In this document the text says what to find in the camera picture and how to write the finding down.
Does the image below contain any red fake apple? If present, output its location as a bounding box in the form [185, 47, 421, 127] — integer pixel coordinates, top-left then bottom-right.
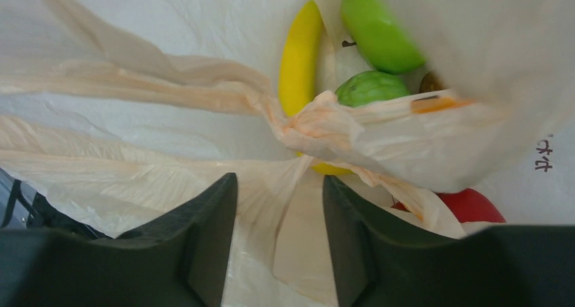
[389, 188, 507, 226]

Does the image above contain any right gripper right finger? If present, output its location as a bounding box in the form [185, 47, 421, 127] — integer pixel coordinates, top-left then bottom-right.
[322, 176, 574, 306]

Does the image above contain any orange translucent plastic bag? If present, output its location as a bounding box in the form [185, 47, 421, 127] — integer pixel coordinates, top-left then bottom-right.
[1, 0, 574, 306]

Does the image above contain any yellow fake banana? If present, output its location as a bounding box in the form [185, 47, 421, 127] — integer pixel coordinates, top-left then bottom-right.
[277, 0, 356, 176]

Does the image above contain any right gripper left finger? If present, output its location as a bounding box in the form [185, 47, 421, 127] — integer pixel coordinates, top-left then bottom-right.
[1, 173, 238, 306]

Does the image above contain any brown fake kiwi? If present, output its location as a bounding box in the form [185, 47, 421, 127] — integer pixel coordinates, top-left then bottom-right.
[419, 71, 448, 94]

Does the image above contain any green fake apple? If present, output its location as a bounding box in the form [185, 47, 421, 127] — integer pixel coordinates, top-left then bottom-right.
[340, 0, 425, 75]

